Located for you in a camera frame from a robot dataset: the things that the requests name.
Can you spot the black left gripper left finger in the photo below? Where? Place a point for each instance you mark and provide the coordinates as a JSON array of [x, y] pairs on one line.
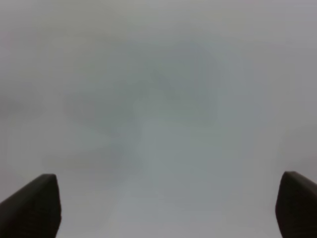
[[34, 211]]

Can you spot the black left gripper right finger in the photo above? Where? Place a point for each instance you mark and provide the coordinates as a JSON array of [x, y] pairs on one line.
[[296, 206]]

